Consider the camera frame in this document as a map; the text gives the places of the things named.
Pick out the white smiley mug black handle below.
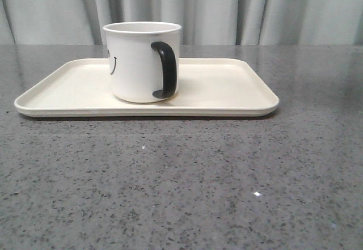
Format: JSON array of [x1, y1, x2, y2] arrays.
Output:
[[103, 22, 182, 103]]

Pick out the cream rectangular plastic tray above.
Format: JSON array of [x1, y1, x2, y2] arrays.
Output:
[[14, 58, 279, 117]]

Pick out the grey pleated curtain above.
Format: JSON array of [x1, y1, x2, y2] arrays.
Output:
[[1, 0, 362, 45]]

